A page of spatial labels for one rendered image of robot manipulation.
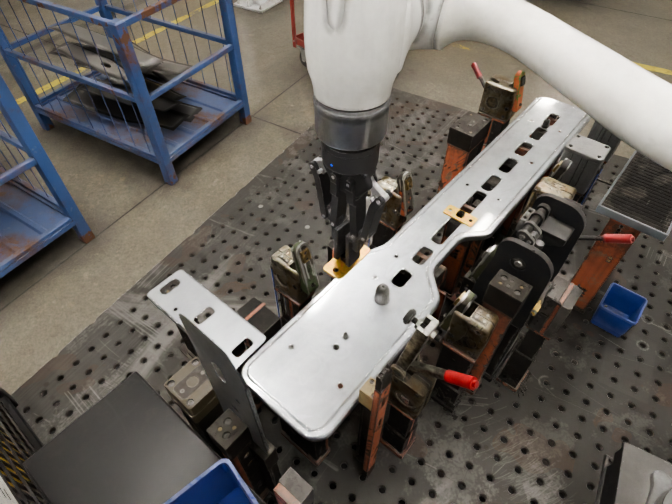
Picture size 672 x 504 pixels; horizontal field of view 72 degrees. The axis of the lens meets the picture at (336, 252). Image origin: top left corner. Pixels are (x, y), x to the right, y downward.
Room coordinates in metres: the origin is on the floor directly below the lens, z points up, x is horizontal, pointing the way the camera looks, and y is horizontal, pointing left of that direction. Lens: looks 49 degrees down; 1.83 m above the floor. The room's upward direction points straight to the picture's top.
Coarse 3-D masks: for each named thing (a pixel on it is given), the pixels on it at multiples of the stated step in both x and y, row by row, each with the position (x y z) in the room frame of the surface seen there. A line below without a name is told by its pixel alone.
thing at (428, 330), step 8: (408, 312) 0.41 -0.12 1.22; (408, 320) 0.40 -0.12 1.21; (416, 320) 0.40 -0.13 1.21; (424, 320) 0.40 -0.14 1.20; (432, 320) 0.39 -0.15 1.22; (416, 328) 0.38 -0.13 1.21; (424, 328) 0.38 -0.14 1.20; (432, 328) 0.38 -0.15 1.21; (416, 336) 0.38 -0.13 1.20; (424, 336) 0.37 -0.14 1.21; (432, 336) 0.37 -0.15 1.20; (440, 336) 0.37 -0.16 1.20; (408, 344) 0.38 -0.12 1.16; (416, 344) 0.37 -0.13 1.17; (424, 344) 0.39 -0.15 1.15; (408, 352) 0.38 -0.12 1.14; (416, 352) 0.37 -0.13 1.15; (400, 360) 0.39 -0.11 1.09; (408, 360) 0.38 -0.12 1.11
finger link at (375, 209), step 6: (390, 192) 0.46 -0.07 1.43; (378, 198) 0.44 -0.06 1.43; (372, 204) 0.45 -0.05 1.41; (378, 204) 0.44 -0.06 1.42; (384, 204) 0.46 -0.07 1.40; (372, 210) 0.45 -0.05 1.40; (378, 210) 0.45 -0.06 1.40; (366, 216) 0.45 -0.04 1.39; (372, 216) 0.45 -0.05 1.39; (378, 216) 0.46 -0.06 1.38; (366, 222) 0.45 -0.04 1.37; (372, 222) 0.45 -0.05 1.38; (378, 222) 0.46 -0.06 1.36; (366, 228) 0.45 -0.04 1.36; (372, 228) 0.45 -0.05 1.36; (366, 234) 0.45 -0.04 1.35; (366, 240) 0.45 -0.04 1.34
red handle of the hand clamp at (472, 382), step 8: (408, 368) 0.39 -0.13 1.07; (416, 368) 0.38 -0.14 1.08; (424, 368) 0.37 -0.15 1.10; (432, 368) 0.37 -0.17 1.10; (440, 368) 0.36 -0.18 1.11; (432, 376) 0.36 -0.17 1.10; (440, 376) 0.35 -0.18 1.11; (448, 376) 0.34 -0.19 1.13; (456, 376) 0.34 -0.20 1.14; (464, 376) 0.33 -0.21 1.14; (472, 376) 0.33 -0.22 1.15; (456, 384) 0.33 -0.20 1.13; (464, 384) 0.32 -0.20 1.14; (472, 384) 0.32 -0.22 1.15
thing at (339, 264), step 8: (368, 248) 0.51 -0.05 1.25; (344, 256) 0.49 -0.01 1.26; (360, 256) 0.49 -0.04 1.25; (328, 264) 0.48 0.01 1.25; (336, 264) 0.48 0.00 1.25; (344, 264) 0.48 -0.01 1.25; (352, 264) 0.48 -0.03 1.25; (328, 272) 0.46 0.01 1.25; (336, 272) 0.46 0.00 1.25; (344, 272) 0.46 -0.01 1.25
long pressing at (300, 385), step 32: (512, 128) 1.24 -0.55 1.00; (544, 128) 1.24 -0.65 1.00; (576, 128) 1.23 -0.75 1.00; (480, 160) 1.08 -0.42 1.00; (544, 160) 1.08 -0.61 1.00; (448, 192) 0.94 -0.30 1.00; (512, 192) 0.94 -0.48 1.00; (416, 224) 0.82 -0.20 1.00; (480, 224) 0.82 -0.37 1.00; (384, 256) 0.71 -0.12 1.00; (352, 288) 0.61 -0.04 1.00; (416, 288) 0.61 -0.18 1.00; (320, 320) 0.53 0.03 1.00; (352, 320) 0.53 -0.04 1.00; (384, 320) 0.53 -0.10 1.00; (256, 352) 0.46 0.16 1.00; (288, 352) 0.45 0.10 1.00; (320, 352) 0.45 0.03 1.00; (352, 352) 0.45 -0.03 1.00; (384, 352) 0.45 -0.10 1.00; (256, 384) 0.39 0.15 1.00; (288, 384) 0.39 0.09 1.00; (320, 384) 0.39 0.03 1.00; (352, 384) 0.39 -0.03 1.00; (288, 416) 0.33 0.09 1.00; (320, 416) 0.32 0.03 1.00
